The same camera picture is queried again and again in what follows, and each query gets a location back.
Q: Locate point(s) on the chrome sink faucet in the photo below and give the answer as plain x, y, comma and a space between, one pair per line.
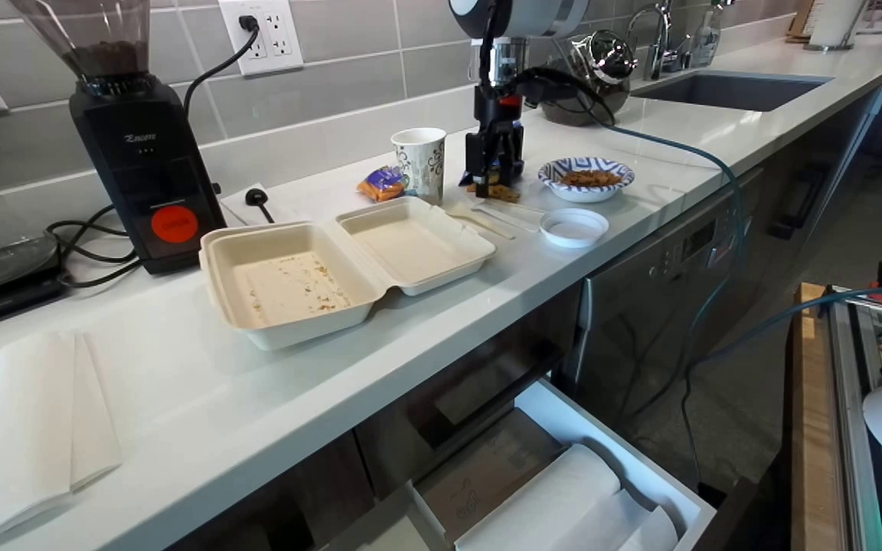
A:
672, 41

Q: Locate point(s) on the beige clamshell takeout container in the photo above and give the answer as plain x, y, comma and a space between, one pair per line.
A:
290, 285

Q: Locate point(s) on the black countertop appliance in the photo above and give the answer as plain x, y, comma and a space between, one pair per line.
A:
2, 270

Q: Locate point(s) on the blue patterned paper bowl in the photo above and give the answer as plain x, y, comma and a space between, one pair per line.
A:
566, 188

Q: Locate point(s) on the white paper towel roll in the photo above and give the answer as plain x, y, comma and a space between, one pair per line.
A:
835, 22

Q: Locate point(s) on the white folded paper towel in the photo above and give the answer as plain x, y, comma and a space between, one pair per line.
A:
22, 431

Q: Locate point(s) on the black coffee grinder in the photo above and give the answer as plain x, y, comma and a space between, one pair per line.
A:
145, 153

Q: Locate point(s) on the pile of brown cookie pieces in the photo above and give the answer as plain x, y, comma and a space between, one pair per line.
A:
592, 178

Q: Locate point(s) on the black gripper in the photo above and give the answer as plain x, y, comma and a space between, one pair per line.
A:
496, 116

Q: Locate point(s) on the wooden table with aluminium rails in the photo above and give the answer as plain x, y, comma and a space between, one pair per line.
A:
814, 431

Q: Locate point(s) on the shiny metal kettle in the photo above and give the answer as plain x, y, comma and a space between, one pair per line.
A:
591, 86

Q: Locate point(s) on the patterned paper cup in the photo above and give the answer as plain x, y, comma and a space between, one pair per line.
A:
420, 164

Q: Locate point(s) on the open grey drawer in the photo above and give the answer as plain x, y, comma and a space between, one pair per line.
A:
667, 490

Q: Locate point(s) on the white plastic roll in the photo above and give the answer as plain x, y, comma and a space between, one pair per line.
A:
552, 507

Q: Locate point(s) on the white wall power outlet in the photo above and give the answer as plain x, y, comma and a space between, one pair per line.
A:
273, 41

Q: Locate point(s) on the small orange blue snack wrapper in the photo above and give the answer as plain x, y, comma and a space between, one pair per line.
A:
382, 186

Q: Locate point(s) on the round brown cookie with holes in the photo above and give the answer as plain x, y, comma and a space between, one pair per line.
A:
504, 191

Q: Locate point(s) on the clear plastic fork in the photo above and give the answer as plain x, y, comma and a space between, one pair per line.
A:
509, 222

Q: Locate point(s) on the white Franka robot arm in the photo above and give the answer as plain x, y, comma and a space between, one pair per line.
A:
533, 17

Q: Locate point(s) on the small black plug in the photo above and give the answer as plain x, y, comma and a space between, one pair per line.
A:
259, 198

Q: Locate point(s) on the white plastic cup lid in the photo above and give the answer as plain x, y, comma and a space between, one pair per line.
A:
575, 229

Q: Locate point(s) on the kitchen sink basin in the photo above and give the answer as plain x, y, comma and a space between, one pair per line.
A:
734, 90

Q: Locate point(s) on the grey dishwasher front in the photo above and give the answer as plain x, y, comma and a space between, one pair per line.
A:
667, 285

